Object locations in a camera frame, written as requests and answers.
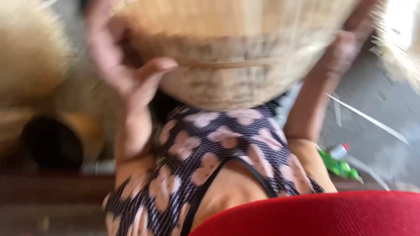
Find person's right hand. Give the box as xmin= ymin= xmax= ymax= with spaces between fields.
xmin=324 ymin=0 xmax=378 ymax=76

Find person's left hand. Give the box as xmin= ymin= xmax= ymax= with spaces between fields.
xmin=85 ymin=0 xmax=178 ymax=103

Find woven conical leaf hat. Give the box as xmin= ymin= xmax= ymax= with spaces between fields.
xmin=112 ymin=0 xmax=361 ymax=111

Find bundle of pale leaf strips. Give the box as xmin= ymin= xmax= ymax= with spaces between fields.
xmin=370 ymin=0 xmax=420 ymax=90

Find long white leaf strip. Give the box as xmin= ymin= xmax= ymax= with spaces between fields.
xmin=326 ymin=93 xmax=410 ymax=145

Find brown round container dark inside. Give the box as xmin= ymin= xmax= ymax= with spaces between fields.
xmin=20 ymin=111 xmax=106 ymax=172

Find small white red-capped bottle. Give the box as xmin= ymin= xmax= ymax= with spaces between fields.
xmin=329 ymin=143 xmax=349 ymax=160

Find green plastic packet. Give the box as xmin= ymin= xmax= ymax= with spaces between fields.
xmin=318 ymin=149 xmax=364 ymax=183

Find dark floral patterned top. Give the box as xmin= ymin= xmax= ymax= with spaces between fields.
xmin=103 ymin=104 xmax=325 ymax=236

